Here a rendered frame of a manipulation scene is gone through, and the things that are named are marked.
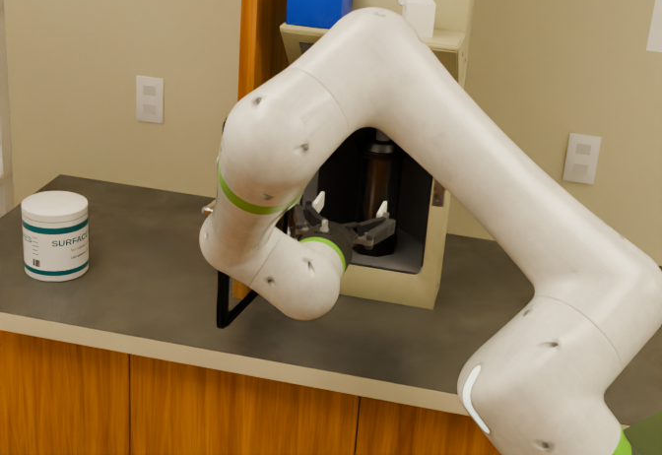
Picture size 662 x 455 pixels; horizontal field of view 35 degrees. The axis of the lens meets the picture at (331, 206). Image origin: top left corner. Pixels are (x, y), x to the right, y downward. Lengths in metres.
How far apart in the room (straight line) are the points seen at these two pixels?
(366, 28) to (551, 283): 0.37
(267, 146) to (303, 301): 0.46
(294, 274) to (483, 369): 0.48
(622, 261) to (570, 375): 0.15
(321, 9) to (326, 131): 0.69
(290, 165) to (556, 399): 0.39
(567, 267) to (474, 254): 1.19
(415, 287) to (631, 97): 0.66
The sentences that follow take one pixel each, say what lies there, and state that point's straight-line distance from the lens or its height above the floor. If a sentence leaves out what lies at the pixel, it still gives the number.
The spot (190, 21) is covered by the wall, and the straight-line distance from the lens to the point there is 2.54.
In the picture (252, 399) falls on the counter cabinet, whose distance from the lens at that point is 2.02.
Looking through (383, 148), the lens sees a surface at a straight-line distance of 2.09.
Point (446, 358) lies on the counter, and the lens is 1.99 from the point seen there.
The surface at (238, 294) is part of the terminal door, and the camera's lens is 1.95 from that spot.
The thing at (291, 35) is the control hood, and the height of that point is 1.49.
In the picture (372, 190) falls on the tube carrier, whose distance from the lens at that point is 2.12.
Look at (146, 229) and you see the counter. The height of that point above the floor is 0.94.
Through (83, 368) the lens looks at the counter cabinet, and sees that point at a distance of 2.12.
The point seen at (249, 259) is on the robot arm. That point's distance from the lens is 1.59.
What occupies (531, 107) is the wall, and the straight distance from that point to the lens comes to 2.43.
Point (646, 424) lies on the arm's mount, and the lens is 1.42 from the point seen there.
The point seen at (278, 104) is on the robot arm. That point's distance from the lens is 1.19.
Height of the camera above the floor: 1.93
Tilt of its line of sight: 22 degrees down
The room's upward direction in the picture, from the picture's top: 4 degrees clockwise
